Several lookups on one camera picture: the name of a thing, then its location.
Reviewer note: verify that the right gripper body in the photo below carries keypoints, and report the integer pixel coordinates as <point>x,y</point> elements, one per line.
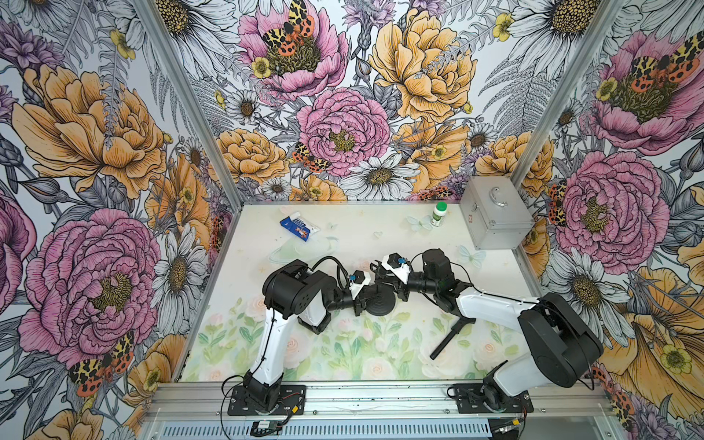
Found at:
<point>402,289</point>

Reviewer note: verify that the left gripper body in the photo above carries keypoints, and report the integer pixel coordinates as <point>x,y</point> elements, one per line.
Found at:
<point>358,302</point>

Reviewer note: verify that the black round stand base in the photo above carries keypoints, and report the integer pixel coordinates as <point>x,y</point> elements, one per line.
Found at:
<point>378,300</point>

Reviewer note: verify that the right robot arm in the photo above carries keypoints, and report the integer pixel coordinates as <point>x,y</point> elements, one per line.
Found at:
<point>561,347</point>

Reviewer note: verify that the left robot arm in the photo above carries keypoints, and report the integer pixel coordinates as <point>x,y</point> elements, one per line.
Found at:
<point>297,294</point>

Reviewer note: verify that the white green-capped pill bottle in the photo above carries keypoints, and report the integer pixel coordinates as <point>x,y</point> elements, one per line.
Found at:
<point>440,211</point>

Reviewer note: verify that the blue gauze bandage packet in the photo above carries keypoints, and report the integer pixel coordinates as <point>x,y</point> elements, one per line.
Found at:
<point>296,224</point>

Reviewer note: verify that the silver first aid case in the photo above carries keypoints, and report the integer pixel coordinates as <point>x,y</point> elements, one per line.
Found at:
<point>494,213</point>

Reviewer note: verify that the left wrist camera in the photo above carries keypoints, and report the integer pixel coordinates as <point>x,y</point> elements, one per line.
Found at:
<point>358,281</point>

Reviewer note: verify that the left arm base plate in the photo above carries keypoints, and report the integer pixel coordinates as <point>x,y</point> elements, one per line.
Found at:
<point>277,400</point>

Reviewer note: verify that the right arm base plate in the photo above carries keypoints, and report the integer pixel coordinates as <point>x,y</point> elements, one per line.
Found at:
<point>479,398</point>

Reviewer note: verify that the white vented cable duct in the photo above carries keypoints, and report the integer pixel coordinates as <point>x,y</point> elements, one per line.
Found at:
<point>335,429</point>

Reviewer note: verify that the aluminium front rail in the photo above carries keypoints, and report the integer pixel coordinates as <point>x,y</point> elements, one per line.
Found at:
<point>204,401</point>

